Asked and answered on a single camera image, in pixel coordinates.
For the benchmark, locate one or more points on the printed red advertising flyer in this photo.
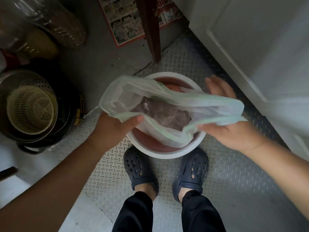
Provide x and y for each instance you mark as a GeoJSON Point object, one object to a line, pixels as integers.
{"type": "Point", "coordinates": [120, 19]}

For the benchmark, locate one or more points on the person's leg black trousers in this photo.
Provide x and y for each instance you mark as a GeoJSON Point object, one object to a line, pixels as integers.
{"type": "Point", "coordinates": [135, 215]}
{"type": "Point", "coordinates": [201, 215]}

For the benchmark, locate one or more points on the dark blue left clog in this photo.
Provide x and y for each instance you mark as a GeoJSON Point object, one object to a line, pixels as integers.
{"type": "Point", "coordinates": [138, 170]}

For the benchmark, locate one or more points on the glass jar with yellow contents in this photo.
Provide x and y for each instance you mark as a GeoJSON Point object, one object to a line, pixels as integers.
{"type": "Point", "coordinates": [36, 44]}

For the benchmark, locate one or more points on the person's left thumb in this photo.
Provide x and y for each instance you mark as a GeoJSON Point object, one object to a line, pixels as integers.
{"type": "Point", "coordinates": [134, 121]}

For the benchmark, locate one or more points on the diamond plate metal floor sheet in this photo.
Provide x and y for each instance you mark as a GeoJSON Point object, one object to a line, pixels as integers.
{"type": "Point", "coordinates": [231, 181]}

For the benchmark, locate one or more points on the person's right thumb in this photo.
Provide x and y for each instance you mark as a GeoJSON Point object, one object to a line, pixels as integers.
{"type": "Point", "coordinates": [213, 130]}

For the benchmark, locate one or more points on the dark blue right clog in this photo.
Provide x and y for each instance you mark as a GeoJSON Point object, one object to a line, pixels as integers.
{"type": "Point", "coordinates": [192, 171]}

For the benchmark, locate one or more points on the translucent pale green plastic bag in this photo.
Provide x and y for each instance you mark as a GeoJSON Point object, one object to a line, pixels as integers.
{"type": "Point", "coordinates": [193, 106]}

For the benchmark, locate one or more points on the beige plastic colander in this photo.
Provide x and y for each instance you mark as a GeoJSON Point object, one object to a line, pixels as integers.
{"type": "Point", "coordinates": [31, 109]}

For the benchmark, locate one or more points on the dark wooden furniture leg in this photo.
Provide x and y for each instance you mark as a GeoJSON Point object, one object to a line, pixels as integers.
{"type": "Point", "coordinates": [151, 26]}

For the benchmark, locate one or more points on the person's left forearm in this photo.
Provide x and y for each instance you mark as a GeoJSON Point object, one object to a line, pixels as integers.
{"type": "Point", "coordinates": [53, 188]}

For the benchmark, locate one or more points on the raw meat chunk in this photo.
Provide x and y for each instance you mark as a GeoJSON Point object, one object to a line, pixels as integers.
{"type": "Point", "coordinates": [164, 114]}

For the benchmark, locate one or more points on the white round plastic basin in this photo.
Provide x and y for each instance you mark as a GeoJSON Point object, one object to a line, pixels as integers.
{"type": "Point", "coordinates": [166, 153]}

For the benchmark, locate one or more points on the black round container yellow label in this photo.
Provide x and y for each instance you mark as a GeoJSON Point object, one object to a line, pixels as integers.
{"type": "Point", "coordinates": [72, 111]}

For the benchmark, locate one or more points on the person's left leg black trousers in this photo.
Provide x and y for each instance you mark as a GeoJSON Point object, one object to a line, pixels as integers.
{"type": "Point", "coordinates": [135, 215]}

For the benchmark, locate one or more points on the person's right hand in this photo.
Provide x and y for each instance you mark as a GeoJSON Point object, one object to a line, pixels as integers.
{"type": "Point", "coordinates": [239, 136]}

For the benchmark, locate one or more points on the person's right forearm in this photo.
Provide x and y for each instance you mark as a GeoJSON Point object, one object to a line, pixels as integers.
{"type": "Point", "coordinates": [284, 171]}

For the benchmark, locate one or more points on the dark blue clog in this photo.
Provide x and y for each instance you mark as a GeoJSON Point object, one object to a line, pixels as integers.
{"type": "Point", "coordinates": [138, 170]}
{"type": "Point", "coordinates": [192, 171]}

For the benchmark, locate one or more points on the large clear glass jar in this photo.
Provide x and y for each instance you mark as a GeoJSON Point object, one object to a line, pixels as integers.
{"type": "Point", "coordinates": [55, 19]}

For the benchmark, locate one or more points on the person's left hand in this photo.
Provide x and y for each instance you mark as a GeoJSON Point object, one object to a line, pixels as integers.
{"type": "Point", "coordinates": [109, 132]}

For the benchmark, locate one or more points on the person's right leg black trousers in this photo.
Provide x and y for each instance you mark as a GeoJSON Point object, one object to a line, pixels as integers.
{"type": "Point", "coordinates": [201, 215]}

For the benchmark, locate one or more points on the steel pot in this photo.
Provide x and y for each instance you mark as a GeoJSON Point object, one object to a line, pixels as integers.
{"type": "Point", "coordinates": [29, 79]}

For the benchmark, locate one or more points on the white cabinet door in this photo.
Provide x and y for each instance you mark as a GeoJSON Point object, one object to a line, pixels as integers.
{"type": "Point", "coordinates": [260, 45]}

